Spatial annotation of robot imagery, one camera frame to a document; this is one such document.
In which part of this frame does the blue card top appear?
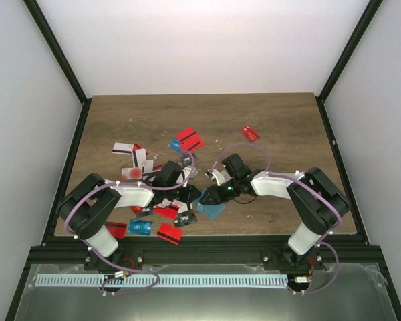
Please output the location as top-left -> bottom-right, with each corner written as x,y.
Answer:
168,138 -> 183,154

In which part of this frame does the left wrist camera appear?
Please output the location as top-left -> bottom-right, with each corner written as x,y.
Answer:
177,166 -> 192,183

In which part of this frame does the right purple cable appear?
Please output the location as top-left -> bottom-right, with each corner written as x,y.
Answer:
212,142 -> 344,297

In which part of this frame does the teal card holder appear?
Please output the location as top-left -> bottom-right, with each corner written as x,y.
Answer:
194,189 -> 226,220

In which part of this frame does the light blue slotted rail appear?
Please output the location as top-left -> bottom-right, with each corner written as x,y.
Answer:
35,274 -> 288,289

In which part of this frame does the blue card bottom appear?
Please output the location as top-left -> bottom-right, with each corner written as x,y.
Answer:
128,219 -> 153,236

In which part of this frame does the blue card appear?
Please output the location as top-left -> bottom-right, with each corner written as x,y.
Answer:
128,219 -> 153,236
168,138 -> 183,154

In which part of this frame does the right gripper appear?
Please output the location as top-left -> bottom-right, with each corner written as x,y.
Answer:
200,177 -> 241,206

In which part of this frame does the red magnetic stripe card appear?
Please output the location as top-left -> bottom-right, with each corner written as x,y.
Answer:
176,128 -> 205,153

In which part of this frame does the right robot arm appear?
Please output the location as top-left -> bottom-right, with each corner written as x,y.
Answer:
199,154 -> 350,270

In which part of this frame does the dark red striped card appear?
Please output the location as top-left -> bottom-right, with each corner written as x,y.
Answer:
104,221 -> 128,239

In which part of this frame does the red striped card bottom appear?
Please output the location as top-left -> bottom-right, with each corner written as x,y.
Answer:
156,223 -> 183,245

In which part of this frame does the white striped card left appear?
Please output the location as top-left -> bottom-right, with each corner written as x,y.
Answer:
112,142 -> 134,155

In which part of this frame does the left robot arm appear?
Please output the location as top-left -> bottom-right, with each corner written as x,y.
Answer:
56,161 -> 201,270

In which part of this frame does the red card in pile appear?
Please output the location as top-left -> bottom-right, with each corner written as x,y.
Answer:
154,205 -> 179,220

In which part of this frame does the black VIP card pile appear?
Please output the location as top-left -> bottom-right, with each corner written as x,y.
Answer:
174,211 -> 198,228

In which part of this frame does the purple cable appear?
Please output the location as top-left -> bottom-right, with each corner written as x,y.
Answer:
63,150 -> 196,297
212,142 -> 344,297

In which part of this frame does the black aluminium frame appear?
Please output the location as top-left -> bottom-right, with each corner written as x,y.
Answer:
6,1 -> 401,320

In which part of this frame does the white striped card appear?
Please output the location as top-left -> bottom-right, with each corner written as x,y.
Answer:
112,142 -> 134,155
178,203 -> 194,216

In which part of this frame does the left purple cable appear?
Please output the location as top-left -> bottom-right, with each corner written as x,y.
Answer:
63,150 -> 196,297

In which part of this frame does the white striped card lower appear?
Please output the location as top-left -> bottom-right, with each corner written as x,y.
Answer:
178,203 -> 194,216

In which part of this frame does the red card far right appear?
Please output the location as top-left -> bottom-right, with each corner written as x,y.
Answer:
240,126 -> 260,143

